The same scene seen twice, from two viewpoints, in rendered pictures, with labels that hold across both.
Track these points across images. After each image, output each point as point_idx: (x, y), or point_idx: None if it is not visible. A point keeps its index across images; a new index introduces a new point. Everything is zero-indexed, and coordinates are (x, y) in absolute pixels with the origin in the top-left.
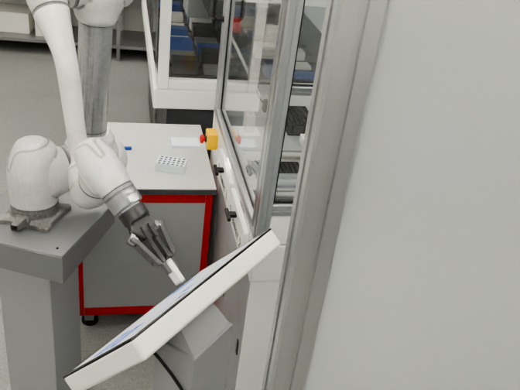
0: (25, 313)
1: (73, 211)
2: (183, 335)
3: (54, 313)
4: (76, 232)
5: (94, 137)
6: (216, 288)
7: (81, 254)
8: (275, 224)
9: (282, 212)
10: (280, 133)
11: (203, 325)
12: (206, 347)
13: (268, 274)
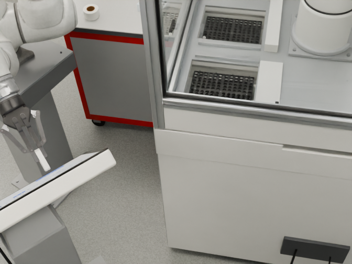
0: (10, 130)
1: (34, 58)
2: (6, 237)
3: (28, 135)
4: (25, 83)
5: (35, 0)
6: (19, 212)
7: (31, 100)
8: (168, 113)
9: (173, 106)
10: (153, 39)
11: (31, 228)
12: (29, 248)
13: (172, 151)
